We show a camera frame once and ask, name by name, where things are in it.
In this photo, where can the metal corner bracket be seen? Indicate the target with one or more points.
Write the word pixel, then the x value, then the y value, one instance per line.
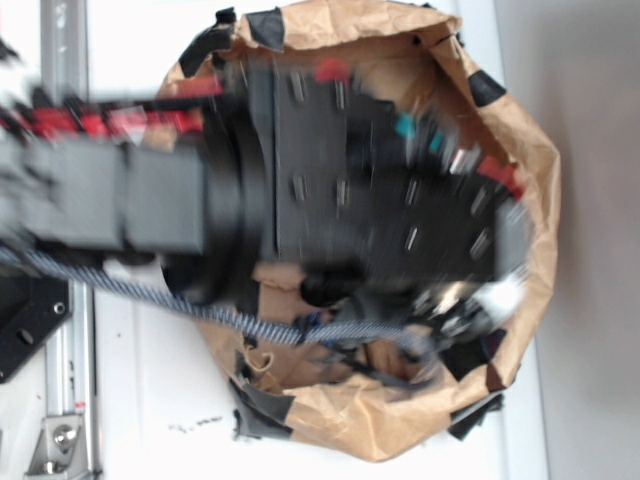
pixel 61 451

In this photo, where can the brown paper-lined bin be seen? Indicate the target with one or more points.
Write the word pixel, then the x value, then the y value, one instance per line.
pixel 404 52

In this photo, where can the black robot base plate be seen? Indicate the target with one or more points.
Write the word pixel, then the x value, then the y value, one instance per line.
pixel 32 309

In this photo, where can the aluminium extrusion rail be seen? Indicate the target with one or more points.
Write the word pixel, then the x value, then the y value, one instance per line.
pixel 70 354

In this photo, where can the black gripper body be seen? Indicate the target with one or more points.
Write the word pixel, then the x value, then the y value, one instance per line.
pixel 370 197

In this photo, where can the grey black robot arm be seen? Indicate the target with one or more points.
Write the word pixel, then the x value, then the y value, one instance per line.
pixel 271 166

